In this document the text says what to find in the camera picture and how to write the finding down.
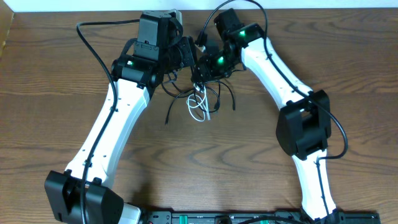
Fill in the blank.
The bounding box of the thin black cable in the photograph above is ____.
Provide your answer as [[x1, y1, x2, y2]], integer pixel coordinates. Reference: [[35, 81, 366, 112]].
[[164, 79, 237, 126]]

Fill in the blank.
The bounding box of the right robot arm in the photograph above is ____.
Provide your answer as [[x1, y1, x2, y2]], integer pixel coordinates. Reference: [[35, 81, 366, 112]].
[[192, 9, 340, 223]]

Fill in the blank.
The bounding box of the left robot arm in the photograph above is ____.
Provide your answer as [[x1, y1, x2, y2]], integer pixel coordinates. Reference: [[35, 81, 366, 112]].
[[44, 37, 196, 223]]

